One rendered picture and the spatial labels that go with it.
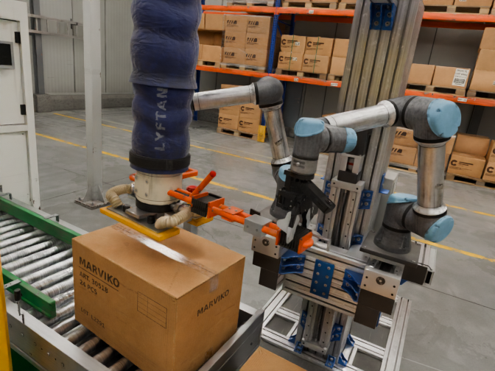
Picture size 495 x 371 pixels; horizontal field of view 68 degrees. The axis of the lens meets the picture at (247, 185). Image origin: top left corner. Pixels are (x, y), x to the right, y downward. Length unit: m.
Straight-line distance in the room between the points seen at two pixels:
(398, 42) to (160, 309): 1.38
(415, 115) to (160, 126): 0.85
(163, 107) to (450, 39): 8.58
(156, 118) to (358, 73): 0.90
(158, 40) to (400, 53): 0.97
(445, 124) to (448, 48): 8.19
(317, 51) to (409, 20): 6.96
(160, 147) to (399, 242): 1.01
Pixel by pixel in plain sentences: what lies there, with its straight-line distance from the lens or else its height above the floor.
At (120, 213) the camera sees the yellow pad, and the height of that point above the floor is 1.11.
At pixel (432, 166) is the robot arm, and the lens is 1.41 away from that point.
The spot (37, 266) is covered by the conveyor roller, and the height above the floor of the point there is 0.54.
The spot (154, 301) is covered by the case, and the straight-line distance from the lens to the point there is 1.38.
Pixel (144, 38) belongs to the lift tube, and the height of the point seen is 1.74.
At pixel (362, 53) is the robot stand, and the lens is 1.75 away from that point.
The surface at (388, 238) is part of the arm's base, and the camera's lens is 1.63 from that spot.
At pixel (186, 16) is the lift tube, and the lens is 1.31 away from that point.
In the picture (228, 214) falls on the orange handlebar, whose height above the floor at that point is 1.22.
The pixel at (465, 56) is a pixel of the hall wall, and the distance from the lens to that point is 9.49.
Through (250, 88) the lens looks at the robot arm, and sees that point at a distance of 1.62.
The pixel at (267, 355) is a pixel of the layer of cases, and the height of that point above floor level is 0.54.
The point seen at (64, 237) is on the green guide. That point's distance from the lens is 2.53.
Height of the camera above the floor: 1.69
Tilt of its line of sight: 18 degrees down
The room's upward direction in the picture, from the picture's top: 7 degrees clockwise
